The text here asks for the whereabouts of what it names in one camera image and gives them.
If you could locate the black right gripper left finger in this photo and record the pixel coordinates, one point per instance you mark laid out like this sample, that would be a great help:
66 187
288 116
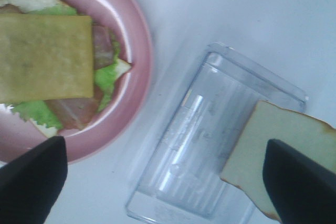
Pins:
31 183

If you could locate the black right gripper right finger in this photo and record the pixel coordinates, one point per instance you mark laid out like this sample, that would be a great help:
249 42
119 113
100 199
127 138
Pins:
301 190

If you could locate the bread slice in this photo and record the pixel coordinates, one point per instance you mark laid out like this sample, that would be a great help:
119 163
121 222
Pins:
310 136
44 7

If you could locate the green lettuce leaf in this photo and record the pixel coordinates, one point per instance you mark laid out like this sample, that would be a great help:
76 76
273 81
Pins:
38 112

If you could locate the bacon strip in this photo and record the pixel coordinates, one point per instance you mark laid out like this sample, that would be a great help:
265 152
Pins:
74 113
103 38

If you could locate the yellow cheese slice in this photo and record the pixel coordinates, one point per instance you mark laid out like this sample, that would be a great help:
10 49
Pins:
46 57

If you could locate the clear right plastic container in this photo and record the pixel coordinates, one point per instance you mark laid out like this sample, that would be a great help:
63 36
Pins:
181 182

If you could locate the pink round plate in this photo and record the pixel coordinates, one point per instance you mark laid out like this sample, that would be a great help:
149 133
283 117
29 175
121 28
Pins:
125 18

